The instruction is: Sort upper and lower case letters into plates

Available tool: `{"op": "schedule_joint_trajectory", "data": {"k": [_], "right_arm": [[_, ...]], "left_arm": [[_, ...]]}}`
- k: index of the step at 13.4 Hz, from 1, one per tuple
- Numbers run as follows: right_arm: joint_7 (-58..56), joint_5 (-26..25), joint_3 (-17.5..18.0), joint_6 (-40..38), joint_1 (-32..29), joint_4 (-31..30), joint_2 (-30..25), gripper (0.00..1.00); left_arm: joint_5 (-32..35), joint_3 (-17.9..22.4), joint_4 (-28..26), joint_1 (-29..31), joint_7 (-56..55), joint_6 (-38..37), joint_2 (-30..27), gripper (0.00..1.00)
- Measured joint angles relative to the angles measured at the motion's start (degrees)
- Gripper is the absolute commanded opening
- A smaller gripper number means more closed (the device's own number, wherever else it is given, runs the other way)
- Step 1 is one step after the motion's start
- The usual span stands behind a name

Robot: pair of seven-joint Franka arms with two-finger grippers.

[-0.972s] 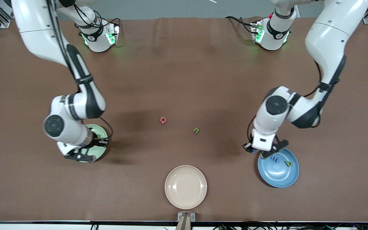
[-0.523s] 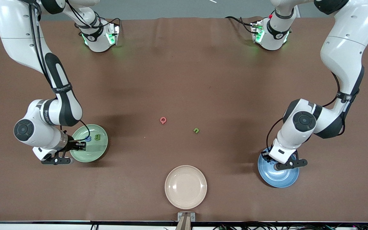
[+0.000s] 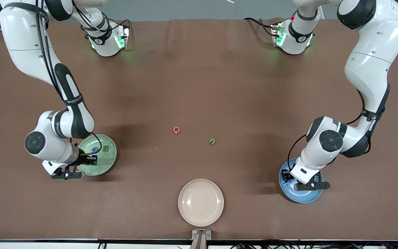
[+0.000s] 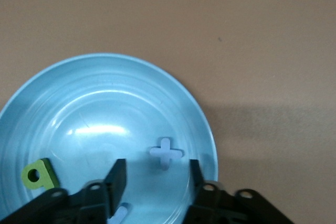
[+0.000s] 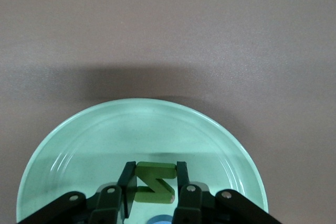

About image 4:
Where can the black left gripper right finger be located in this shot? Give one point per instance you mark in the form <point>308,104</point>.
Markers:
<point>223,208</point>

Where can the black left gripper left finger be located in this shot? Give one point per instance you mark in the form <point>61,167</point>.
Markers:
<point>99,203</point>

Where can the blue letter m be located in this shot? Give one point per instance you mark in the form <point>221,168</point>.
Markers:
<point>122,212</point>

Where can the green letter q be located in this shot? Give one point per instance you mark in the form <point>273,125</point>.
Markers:
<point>47,174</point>

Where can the blue letter x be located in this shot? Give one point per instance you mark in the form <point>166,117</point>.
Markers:
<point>166,153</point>

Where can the blue plate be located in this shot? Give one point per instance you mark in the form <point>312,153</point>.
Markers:
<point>105,103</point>

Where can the brown table cover sheet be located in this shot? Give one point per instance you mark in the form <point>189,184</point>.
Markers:
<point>236,24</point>

